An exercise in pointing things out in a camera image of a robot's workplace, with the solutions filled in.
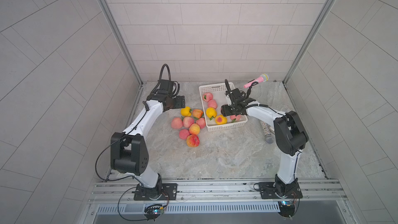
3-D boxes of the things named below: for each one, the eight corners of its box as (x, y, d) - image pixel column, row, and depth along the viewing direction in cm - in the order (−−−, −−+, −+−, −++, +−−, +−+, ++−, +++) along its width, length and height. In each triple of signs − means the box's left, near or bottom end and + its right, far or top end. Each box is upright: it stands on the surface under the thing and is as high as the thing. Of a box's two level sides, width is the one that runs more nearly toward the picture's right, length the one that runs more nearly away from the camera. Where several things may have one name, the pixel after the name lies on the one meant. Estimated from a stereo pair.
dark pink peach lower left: (179, 140, 88) (178, 137, 86) (180, 132, 92) (179, 129, 89) (188, 140, 89) (188, 137, 86) (189, 132, 92) (189, 129, 89)
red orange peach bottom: (191, 151, 85) (190, 147, 81) (185, 141, 89) (184, 137, 84) (201, 144, 88) (200, 140, 83) (195, 136, 91) (194, 131, 87)
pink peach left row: (171, 130, 93) (170, 126, 89) (173, 121, 96) (171, 117, 92) (182, 130, 93) (181, 126, 89) (183, 121, 97) (182, 117, 92)
